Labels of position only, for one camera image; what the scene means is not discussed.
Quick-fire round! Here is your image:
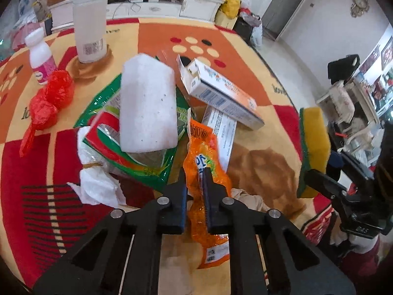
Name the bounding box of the yellow green sponge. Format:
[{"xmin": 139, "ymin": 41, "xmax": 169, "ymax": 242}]
[{"xmin": 296, "ymin": 107, "xmax": 331, "ymax": 198}]

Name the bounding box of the white paper towel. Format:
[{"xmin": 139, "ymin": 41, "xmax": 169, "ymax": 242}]
[{"xmin": 67, "ymin": 126, "xmax": 126, "ymax": 208}]

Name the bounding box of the blue white tablets box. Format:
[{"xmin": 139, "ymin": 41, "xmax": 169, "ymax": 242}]
[{"xmin": 202, "ymin": 106, "xmax": 237, "ymax": 172}]

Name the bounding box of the orange snack wrapper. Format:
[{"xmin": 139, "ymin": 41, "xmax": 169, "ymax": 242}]
[{"xmin": 182, "ymin": 118, "xmax": 232, "ymax": 269}]

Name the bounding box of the white foam block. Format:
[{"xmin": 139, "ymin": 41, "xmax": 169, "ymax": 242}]
[{"xmin": 119, "ymin": 53, "xmax": 178, "ymax": 153}]

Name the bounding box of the green seaweed snack bag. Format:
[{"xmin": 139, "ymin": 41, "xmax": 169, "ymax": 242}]
[{"xmin": 75, "ymin": 73, "xmax": 189, "ymax": 191}]

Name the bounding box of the orange white medicine box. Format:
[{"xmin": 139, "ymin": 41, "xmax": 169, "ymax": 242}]
[{"xmin": 177, "ymin": 57, "xmax": 265, "ymax": 131}]

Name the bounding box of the red plastic bag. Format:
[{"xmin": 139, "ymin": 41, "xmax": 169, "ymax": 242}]
[{"xmin": 19, "ymin": 70, "xmax": 75, "ymax": 157}]

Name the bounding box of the brown paper cup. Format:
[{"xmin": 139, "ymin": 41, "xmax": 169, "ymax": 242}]
[{"xmin": 158, "ymin": 254, "xmax": 194, "ymax": 295}]

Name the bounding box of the beige tissue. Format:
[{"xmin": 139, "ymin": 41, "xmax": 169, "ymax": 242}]
[{"xmin": 231, "ymin": 188, "xmax": 270, "ymax": 212}]

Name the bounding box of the white floral chair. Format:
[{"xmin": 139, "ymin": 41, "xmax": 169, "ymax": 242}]
[{"xmin": 316, "ymin": 81, "xmax": 355, "ymax": 124}]

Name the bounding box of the black hanging bag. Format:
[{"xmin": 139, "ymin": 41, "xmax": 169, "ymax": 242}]
[{"xmin": 327, "ymin": 54, "xmax": 360, "ymax": 85}]

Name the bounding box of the patterned red orange blanket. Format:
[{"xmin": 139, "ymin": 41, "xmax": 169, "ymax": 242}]
[{"xmin": 1, "ymin": 18, "xmax": 331, "ymax": 287}]

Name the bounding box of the black shopping bag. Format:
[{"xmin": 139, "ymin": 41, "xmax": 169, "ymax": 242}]
[{"xmin": 232, "ymin": 17, "xmax": 253, "ymax": 43}]

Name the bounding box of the beige paper shopping bag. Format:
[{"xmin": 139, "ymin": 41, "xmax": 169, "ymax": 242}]
[{"xmin": 214, "ymin": 9, "xmax": 237, "ymax": 30}]

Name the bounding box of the yellow plastic bag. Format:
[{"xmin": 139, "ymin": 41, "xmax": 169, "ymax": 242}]
[{"xmin": 219, "ymin": 0, "xmax": 241, "ymax": 19}]

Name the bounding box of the white pink small bottle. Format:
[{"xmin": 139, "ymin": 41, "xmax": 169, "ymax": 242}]
[{"xmin": 25, "ymin": 27, "xmax": 57, "ymax": 85}]

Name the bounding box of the white TV cabinet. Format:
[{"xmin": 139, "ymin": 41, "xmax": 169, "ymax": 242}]
[{"xmin": 49, "ymin": 0, "xmax": 224, "ymax": 32}]

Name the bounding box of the tall white thermos bottle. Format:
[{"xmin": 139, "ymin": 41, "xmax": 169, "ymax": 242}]
[{"xmin": 73, "ymin": 0, "xmax": 107, "ymax": 63}]

